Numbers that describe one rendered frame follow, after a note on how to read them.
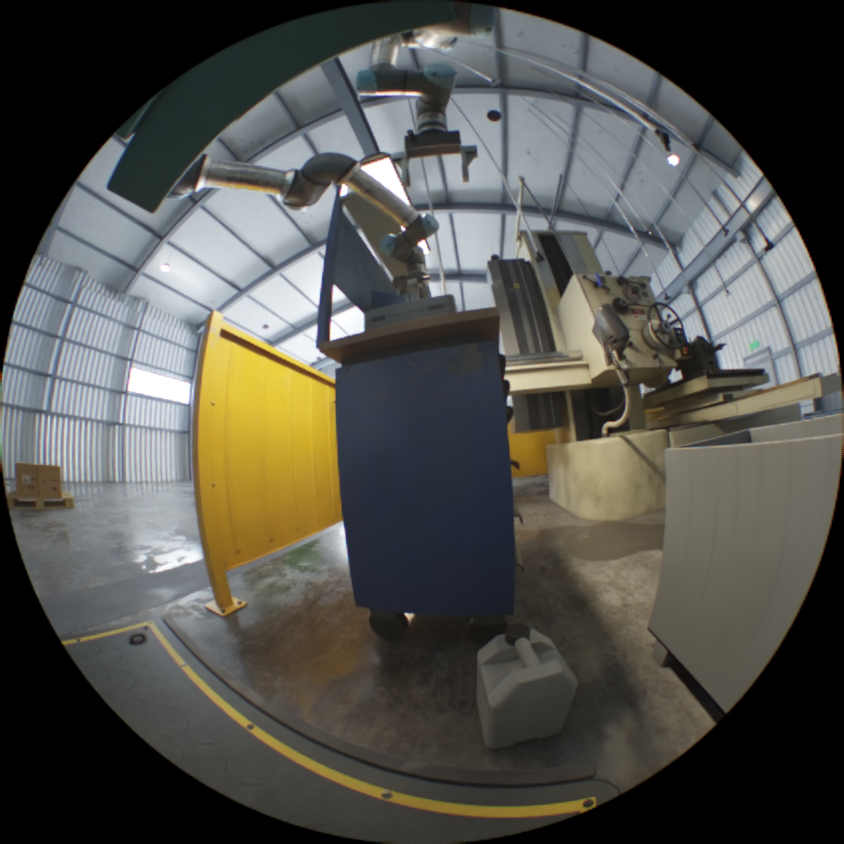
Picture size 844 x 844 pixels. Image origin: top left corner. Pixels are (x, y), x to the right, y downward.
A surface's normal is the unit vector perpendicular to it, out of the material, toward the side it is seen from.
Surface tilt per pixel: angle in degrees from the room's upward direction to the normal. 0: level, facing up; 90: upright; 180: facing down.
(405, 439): 90
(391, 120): 169
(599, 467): 90
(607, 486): 90
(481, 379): 90
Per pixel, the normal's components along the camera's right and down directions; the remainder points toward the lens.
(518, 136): -0.11, 0.99
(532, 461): -0.20, -0.11
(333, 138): 0.26, 0.95
